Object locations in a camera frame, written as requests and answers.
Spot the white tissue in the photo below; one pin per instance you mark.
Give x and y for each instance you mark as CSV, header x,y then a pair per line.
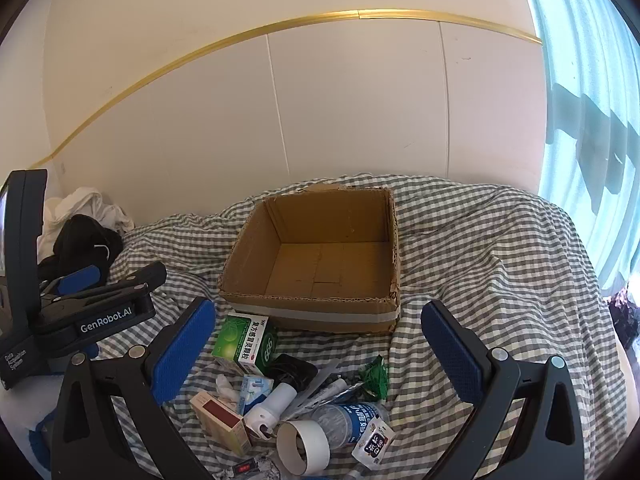
x,y
225,385

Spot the white cloth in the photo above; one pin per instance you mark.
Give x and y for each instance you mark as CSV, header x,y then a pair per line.
x,y
90,202

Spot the gold wall trim strip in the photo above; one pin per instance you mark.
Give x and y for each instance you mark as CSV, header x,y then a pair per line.
x,y
400,13

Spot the white tape roll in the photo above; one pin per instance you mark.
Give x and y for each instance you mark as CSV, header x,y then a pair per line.
x,y
312,432

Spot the pale blue curtain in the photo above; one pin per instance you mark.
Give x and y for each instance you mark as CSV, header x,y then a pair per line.
x,y
590,110

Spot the red blue white packet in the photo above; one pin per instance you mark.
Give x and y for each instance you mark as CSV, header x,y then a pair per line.
x,y
350,420

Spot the green wrapper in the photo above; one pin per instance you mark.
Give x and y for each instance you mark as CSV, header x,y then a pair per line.
x,y
375,377

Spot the white plastic bottle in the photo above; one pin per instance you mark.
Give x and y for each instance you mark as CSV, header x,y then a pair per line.
x,y
270,405

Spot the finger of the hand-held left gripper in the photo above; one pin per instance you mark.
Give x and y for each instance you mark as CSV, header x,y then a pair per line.
x,y
80,279
145,276

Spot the brown cardboard box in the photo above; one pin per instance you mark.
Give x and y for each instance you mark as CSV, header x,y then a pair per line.
x,y
325,260

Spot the small red-label packet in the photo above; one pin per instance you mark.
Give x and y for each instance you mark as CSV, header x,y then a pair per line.
x,y
245,468

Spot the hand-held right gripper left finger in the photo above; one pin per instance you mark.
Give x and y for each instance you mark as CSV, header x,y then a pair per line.
x,y
185,345

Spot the black plastic bag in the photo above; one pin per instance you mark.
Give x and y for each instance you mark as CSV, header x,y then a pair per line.
x,y
295,367

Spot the green and white medicine box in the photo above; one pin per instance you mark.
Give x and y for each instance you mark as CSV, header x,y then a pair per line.
x,y
240,340

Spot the blue tissue pack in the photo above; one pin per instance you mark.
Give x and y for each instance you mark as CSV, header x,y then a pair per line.
x,y
255,390

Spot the red and white small box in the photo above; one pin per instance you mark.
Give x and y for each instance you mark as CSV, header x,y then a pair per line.
x,y
220,417

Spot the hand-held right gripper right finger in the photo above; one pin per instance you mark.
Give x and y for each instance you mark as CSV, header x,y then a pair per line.
x,y
450,355

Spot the grey checked blanket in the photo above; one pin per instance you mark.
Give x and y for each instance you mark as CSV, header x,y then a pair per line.
x,y
500,270

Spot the black cloth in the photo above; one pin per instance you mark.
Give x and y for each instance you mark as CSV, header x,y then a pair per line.
x,y
80,240

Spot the white packet with black label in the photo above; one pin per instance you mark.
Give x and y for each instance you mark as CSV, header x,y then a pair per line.
x,y
372,442

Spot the clear plastic wrapper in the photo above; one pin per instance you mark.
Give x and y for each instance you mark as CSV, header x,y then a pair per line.
x,y
320,385

